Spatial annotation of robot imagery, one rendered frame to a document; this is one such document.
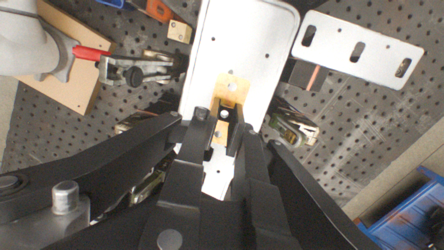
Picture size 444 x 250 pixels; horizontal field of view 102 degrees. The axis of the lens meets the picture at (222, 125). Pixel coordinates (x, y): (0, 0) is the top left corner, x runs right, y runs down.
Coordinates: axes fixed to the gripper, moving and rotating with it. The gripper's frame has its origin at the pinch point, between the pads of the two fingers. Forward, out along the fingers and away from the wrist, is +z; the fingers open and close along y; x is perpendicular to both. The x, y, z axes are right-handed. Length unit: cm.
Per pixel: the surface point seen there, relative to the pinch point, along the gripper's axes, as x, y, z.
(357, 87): 10, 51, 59
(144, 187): -30.9, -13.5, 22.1
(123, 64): 1.1, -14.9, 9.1
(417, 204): -62, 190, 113
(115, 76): -1.0, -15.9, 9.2
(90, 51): 0.5, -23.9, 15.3
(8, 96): -75, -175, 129
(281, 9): 18.3, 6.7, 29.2
